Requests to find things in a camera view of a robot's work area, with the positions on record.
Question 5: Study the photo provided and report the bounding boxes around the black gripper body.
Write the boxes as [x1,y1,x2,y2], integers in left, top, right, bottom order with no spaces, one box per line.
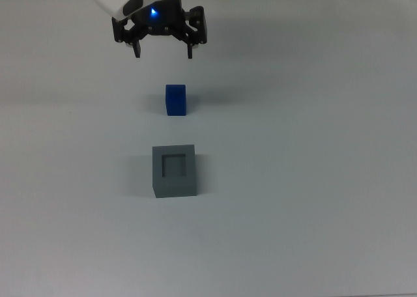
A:
[131,0,189,37]

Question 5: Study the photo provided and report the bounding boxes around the blue block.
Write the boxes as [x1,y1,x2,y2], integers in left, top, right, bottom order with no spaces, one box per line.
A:
[165,83,188,117]

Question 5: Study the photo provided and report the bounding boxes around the grey hollow cuboid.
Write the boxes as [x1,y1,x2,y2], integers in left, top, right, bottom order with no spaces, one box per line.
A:
[151,143,199,199]

